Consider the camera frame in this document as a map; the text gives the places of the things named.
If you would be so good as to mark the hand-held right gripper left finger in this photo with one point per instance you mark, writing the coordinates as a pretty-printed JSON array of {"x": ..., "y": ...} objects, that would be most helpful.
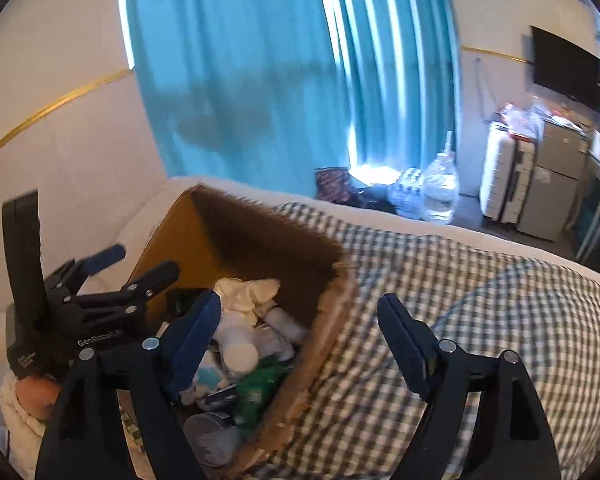
[{"x": 197, "y": 340}]

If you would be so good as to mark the checked blanket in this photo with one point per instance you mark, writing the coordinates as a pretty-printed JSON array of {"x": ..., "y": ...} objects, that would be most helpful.
[{"x": 480, "y": 285}]

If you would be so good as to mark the large clear water bottle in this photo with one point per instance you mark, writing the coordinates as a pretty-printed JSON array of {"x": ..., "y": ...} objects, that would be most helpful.
[{"x": 440, "y": 185}]

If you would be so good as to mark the person's left hand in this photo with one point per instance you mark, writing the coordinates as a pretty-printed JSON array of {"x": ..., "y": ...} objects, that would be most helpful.
[{"x": 37, "y": 395}]

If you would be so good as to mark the dark patterned bag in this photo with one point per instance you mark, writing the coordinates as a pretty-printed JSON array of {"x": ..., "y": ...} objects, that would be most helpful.
[{"x": 335, "y": 185}]

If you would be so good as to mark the black wall television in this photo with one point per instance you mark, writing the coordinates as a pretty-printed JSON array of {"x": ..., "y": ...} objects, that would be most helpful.
[{"x": 567, "y": 70}]

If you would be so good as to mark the clear plastic bags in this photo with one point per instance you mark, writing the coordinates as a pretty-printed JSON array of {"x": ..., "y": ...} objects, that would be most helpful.
[{"x": 525, "y": 117}]

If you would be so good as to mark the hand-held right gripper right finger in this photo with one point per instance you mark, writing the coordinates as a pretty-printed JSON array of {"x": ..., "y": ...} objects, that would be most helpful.
[{"x": 405, "y": 350}]

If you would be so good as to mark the teal curtain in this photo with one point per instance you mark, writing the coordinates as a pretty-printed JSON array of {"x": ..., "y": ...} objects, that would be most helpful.
[{"x": 230, "y": 60}]

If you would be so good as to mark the white suitcase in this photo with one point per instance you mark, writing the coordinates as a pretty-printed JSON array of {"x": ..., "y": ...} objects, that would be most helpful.
[{"x": 502, "y": 175}]

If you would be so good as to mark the silver fridge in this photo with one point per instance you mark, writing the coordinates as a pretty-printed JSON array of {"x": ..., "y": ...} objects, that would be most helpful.
[{"x": 555, "y": 180}]

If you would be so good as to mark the white capped bottle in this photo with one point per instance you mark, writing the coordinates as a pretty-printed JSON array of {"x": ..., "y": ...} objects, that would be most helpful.
[{"x": 240, "y": 355}]

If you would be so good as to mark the white fluffy blanket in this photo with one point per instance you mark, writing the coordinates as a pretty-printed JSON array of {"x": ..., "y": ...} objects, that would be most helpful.
[{"x": 15, "y": 425}]

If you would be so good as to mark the grey round container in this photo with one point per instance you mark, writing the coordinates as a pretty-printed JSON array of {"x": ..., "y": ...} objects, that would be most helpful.
[{"x": 210, "y": 435}]

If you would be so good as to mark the brown cardboard box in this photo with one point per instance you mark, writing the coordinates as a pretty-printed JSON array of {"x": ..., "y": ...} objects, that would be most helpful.
[{"x": 260, "y": 240}]

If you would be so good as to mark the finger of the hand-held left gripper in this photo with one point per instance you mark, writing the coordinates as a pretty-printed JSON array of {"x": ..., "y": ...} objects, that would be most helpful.
[
  {"x": 150, "y": 282},
  {"x": 105, "y": 256}
]

